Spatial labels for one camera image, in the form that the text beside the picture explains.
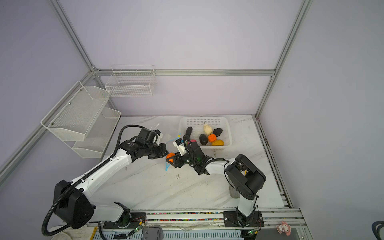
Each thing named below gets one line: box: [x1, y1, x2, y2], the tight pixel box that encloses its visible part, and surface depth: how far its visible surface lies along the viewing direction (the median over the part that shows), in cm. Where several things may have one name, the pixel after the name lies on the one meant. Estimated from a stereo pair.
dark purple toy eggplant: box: [185, 126, 193, 138], surface depth 109 cm
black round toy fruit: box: [199, 133, 208, 145], surface depth 103 cm
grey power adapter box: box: [141, 225, 164, 240], surface depth 71 cm
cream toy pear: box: [204, 123, 213, 136], surface depth 107 cm
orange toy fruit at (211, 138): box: [207, 134, 217, 143], surface depth 103 cm
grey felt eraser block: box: [229, 184, 241, 199], surface depth 81 cm
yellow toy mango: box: [211, 139, 225, 146], surface depth 100 cm
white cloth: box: [49, 225, 95, 240], surface depth 70 cm
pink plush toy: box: [276, 221, 292, 236], surface depth 71 cm
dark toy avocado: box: [212, 128, 223, 137], surface depth 106 cm
